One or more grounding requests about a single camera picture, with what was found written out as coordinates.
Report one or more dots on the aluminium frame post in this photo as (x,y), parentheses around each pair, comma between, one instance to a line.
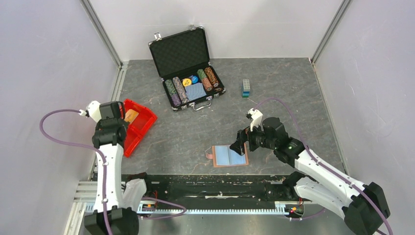
(101,31)
(345,4)

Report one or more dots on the brown orange chip stack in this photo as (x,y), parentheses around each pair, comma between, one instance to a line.
(211,76)

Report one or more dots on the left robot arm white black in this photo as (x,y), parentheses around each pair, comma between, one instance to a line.
(115,209)

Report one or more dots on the black poker chip case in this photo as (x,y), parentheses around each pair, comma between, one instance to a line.
(181,55)

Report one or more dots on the grey blue toy brick stack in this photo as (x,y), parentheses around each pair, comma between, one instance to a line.
(246,88)

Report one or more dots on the orange leather card holder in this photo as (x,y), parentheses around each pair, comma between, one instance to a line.
(223,156)

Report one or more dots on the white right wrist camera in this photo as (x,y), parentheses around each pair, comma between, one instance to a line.
(256,118)

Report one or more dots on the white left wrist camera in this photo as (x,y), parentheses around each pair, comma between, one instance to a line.
(92,111)

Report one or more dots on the left aluminium frame post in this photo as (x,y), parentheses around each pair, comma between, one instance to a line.
(101,31)

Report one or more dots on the right aluminium frame post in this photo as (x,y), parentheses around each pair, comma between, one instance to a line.
(345,4)

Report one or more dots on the pink grey chip stack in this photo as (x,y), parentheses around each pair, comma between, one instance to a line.
(180,90)

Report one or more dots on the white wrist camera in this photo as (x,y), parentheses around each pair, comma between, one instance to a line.
(92,111)
(256,118)

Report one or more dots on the aluminium slotted cable duct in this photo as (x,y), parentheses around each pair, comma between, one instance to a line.
(279,209)

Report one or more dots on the red bin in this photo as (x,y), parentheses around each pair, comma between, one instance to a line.
(145,119)
(133,138)

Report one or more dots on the blue dealer chip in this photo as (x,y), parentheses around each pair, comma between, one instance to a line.
(194,79)

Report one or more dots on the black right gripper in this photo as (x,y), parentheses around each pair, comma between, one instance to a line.
(242,136)

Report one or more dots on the red bin near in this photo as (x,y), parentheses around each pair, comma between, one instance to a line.
(133,138)

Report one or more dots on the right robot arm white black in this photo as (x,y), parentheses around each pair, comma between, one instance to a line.
(363,207)

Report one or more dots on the yellow dealer chip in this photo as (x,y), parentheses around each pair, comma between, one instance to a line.
(186,82)

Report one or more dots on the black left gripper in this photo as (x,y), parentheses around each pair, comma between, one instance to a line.
(122,121)

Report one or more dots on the green purple chip stack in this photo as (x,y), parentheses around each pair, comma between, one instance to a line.
(173,93)

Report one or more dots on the red bin far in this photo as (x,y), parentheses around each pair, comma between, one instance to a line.
(145,119)

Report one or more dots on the green red chip stack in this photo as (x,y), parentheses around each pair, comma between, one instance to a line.
(204,79)

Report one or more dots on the blue playing card deck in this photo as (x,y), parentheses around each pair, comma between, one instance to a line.
(195,91)

